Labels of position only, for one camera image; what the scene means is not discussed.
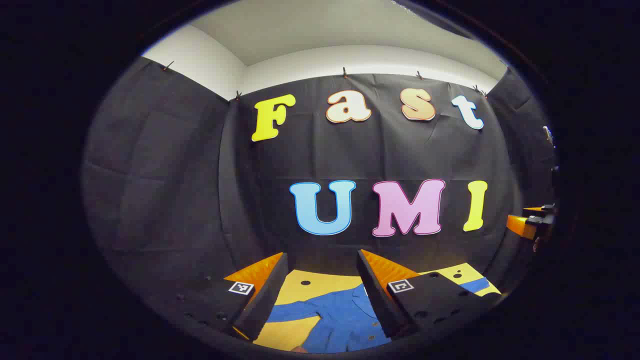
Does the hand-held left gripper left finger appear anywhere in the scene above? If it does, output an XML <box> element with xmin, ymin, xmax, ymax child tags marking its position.
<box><xmin>150</xmin><ymin>251</ymin><xmax>290</xmax><ymax>342</ymax></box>

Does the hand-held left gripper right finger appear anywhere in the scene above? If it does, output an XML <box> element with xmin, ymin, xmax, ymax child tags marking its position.
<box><xmin>356</xmin><ymin>249</ymin><xmax>502</xmax><ymax>342</ymax></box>

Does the blue shirt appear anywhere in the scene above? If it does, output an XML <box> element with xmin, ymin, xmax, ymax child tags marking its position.
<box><xmin>266</xmin><ymin>277</ymin><xmax>491</xmax><ymax>354</ymax></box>

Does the black backdrop cloth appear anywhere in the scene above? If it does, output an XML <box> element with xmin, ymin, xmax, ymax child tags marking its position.
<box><xmin>81</xmin><ymin>56</ymin><xmax>560</xmax><ymax>321</ymax></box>

